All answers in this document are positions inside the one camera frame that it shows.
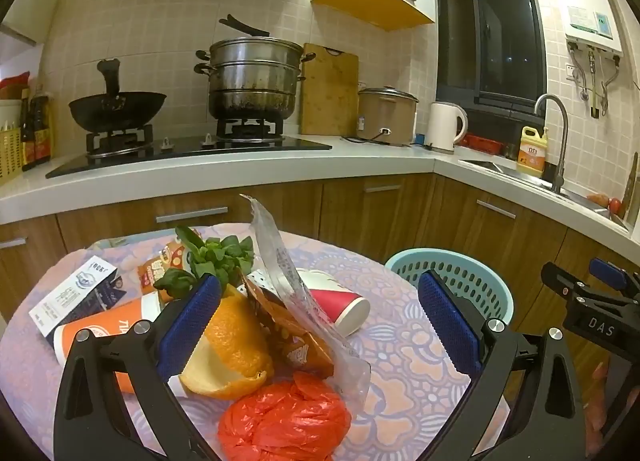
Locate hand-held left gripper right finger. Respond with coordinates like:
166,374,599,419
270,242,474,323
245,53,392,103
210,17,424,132
417,269,588,461

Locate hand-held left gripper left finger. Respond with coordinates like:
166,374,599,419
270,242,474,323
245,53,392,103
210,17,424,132
52,273,223,461

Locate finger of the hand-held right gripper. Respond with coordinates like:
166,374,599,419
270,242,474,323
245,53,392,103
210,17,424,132
588,257,640,303
541,262,589,300

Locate teal plastic basket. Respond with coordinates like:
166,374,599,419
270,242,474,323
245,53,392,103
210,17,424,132
384,248,515,338

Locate orange peel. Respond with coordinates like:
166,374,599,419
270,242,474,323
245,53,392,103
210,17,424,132
179,283,275,401

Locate orange paper cup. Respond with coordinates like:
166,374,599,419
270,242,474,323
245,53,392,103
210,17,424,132
52,291,191,394

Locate clear plastic wrapper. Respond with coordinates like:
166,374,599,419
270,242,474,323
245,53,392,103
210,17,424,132
240,194,372,407

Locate brown orange snack packet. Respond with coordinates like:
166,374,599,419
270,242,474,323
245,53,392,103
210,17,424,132
242,273,336,378

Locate red white paper cup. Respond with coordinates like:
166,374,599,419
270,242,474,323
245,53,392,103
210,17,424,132
295,267,372,338

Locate white blue carton box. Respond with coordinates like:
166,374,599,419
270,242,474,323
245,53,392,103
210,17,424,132
28,256,126,339

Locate red plastic bag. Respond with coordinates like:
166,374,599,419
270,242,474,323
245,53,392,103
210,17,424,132
217,371,352,461

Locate person's right hand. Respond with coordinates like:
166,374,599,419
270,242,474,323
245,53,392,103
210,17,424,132
584,361,613,460

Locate green leafy vegetable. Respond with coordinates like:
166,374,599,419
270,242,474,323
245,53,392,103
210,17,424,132
152,226,256,299

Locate white perforated paper piece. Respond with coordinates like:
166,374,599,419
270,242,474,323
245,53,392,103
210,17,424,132
247,268,274,298

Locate tan upright board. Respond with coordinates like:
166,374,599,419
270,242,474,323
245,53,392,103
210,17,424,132
625,151,640,222

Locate wooden base cabinets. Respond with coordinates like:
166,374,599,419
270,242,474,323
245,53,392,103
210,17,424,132
0,173,640,392

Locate steel sink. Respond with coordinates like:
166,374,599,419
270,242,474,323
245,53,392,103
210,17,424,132
459,158,631,232

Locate yellow detergent bottle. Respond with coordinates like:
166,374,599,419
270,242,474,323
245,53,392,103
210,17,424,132
516,125,549,179

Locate steel faucet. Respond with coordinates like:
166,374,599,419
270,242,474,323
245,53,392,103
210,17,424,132
534,93,571,194

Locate red tray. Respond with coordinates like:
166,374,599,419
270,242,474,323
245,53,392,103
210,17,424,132
457,133,503,154

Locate water heater pipes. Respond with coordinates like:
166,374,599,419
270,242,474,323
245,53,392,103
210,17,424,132
567,43,623,118

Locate white electric kettle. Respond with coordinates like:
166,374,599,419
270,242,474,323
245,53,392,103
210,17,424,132
425,102,469,154

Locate black gas stove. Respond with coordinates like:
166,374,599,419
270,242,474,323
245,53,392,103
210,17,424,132
45,118,333,179

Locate beige rice cooker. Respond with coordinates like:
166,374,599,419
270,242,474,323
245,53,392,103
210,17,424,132
357,87,419,146

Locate black wok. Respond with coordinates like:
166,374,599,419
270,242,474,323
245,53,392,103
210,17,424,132
68,58,167,134

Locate dark sauce bottle orange label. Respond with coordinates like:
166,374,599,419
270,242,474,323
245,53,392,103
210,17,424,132
31,96,53,164

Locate yellow slotted basket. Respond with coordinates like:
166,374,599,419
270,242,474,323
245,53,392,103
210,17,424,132
0,126,23,186

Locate dark window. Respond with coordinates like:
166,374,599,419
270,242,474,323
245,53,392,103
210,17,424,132
435,0,548,116

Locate steel steamer pot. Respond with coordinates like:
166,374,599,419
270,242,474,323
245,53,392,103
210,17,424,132
195,36,317,122

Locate wooden cutting board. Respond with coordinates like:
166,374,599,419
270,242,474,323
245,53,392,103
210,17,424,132
300,43,360,136

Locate white water heater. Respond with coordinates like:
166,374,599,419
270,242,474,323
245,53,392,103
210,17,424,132
542,0,623,54

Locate red packet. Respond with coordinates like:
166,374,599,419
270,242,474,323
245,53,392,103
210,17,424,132
0,72,31,102

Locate black utensil handle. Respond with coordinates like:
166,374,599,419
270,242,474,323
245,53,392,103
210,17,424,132
218,14,271,38

